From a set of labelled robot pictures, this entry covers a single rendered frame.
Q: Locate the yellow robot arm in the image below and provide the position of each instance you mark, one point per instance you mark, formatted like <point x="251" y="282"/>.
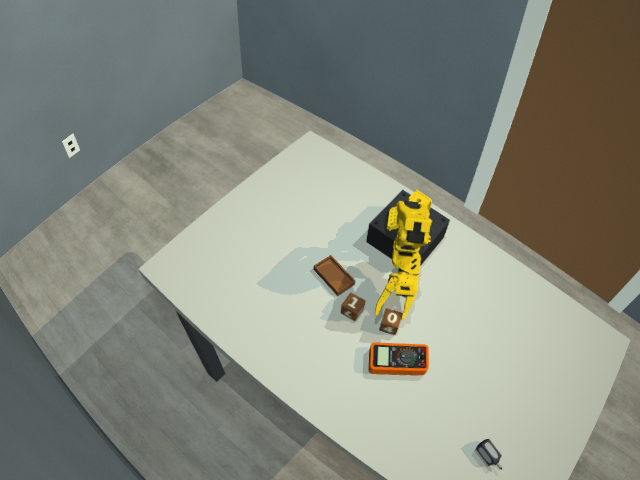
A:
<point x="415" y="218"/>

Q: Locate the orange digital multimeter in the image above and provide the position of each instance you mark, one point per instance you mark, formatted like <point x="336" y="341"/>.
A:
<point x="398" y="359"/>

